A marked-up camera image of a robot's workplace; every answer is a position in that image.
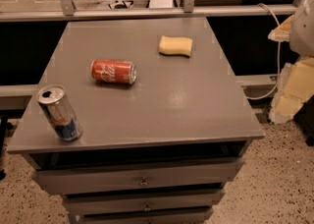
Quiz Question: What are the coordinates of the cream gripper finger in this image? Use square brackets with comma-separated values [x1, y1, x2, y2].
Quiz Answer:
[268, 16, 293, 42]
[269, 56, 314, 124]

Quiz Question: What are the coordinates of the yellow sponge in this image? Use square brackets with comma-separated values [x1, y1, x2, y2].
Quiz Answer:
[159, 35, 193, 57]

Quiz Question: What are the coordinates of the top grey drawer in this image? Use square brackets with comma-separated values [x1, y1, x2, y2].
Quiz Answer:
[32, 158, 244, 195]

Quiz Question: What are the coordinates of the bottom grey drawer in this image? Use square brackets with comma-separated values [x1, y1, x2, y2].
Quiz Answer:
[82, 207, 213, 224]

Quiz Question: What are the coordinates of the red coke can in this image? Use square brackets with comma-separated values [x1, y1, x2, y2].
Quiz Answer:
[90, 59, 136, 84]

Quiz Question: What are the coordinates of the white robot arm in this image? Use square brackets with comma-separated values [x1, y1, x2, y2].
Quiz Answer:
[268, 0, 314, 124]

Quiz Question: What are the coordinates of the silver blue energy drink can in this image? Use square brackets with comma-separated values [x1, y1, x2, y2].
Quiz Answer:
[36, 84, 82, 142]

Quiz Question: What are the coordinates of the grey drawer cabinet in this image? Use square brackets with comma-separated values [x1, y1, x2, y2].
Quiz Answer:
[6, 16, 266, 224]

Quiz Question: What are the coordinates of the grey drawer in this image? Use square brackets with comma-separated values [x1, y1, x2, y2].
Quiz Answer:
[32, 158, 244, 195]
[63, 189, 225, 215]
[82, 207, 213, 224]

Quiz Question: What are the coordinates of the middle grey drawer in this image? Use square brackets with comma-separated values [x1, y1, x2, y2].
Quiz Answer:
[63, 189, 225, 215]

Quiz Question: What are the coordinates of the white cable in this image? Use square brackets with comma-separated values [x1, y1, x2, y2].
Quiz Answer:
[245, 2, 283, 101]

